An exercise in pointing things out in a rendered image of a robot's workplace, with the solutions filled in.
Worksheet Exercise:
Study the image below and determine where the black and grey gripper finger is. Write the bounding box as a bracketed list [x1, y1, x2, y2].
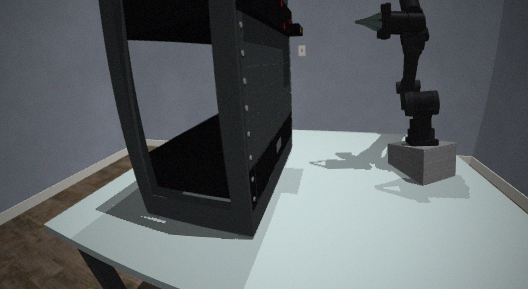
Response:
[355, 12, 382, 22]
[355, 21, 382, 31]

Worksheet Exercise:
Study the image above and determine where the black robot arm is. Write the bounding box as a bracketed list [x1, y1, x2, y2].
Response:
[391, 0, 440, 146]

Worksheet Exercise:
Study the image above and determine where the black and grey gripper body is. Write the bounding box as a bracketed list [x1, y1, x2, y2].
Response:
[377, 3, 409, 40]

